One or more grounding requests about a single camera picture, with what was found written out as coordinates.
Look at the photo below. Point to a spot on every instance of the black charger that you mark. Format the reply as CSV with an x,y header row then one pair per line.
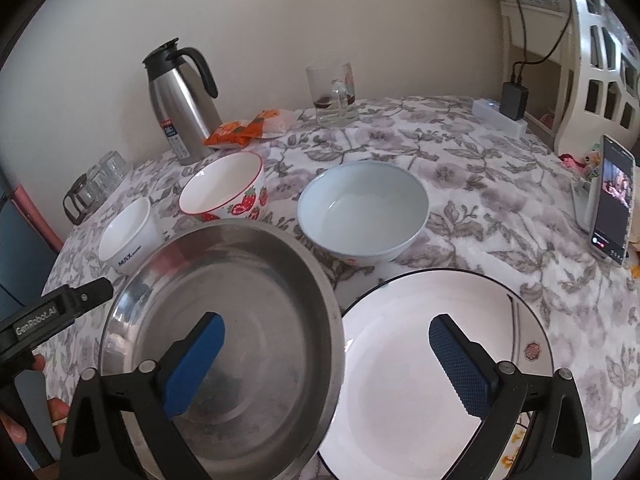
x,y
515,100

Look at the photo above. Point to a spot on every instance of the glass mug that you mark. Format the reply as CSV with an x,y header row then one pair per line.
x,y
332,95

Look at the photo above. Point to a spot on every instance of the strawberry print bowl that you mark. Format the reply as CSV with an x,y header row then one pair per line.
x,y
220,185

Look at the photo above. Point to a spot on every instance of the dark blue chair seat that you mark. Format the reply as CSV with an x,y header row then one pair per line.
x,y
25,260

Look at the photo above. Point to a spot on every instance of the white plate with black rim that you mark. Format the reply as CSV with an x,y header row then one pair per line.
x,y
400,360

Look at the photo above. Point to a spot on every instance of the pink chair edge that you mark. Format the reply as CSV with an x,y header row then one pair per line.
x,y
37,215

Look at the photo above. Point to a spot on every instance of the floral tablecloth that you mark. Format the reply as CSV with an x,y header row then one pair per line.
x,y
475,185

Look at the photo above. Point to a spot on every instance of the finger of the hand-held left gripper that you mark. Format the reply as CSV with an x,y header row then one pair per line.
x,y
95,291

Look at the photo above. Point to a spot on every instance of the person's left hand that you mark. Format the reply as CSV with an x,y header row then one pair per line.
x,y
52,407

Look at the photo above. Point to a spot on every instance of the clear glass cup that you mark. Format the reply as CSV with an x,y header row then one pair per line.
x,y
117,165
95,187

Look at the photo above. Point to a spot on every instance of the white power strip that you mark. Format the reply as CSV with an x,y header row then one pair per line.
x,y
487,108

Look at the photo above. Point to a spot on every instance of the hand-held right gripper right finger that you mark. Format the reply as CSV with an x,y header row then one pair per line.
x,y
460,370

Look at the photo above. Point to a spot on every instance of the orange snack packet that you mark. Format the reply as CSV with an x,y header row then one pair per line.
x,y
277,120
232,132

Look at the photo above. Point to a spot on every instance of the stainless steel bowl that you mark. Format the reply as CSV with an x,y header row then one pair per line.
x,y
250,320

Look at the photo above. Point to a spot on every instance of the grey phone stand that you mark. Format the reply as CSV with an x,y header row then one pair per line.
x,y
582,205

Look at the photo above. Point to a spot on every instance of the pale blue bowl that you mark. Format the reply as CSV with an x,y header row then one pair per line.
x,y
360,210

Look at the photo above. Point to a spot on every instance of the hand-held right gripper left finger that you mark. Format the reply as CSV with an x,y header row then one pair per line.
x,y
195,365

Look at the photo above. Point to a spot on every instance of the stainless steel thermos jug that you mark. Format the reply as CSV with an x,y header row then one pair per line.
x,y
175,105

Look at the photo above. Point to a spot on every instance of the colourful toy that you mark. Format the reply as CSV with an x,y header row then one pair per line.
x,y
582,162

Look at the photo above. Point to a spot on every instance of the small white bowl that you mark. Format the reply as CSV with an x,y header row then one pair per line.
x,y
127,230

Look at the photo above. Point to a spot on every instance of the smartphone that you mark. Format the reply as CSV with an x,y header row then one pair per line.
x,y
612,200

